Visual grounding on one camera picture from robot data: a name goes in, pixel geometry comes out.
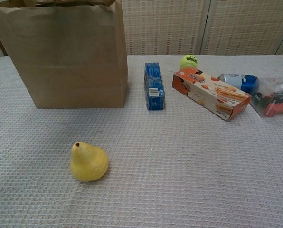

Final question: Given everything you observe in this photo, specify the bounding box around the yellow pear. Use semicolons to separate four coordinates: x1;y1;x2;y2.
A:
70;142;110;183

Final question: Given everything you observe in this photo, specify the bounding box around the brown paper bag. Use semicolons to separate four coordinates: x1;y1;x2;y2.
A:
0;0;129;109

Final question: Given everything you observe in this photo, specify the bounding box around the clear bag of red parts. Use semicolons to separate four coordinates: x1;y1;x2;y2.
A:
249;77;283;117

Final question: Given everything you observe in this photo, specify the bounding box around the blue biscuit box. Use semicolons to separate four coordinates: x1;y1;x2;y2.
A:
144;62;166;111

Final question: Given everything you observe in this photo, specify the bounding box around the white woven tablecloth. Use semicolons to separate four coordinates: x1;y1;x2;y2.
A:
0;55;283;228

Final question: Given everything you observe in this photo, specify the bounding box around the orange cream snack box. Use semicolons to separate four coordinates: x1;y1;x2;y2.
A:
172;67;252;122

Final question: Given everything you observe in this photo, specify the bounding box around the yellow tennis ball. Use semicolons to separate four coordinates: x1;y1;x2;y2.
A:
179;54;199;70

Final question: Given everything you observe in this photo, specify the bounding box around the blue white drink can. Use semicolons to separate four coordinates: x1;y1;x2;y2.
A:
217;74;258;93

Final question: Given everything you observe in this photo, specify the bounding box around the woven bamboo folding screen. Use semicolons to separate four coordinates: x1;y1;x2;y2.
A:
0;0;283;57

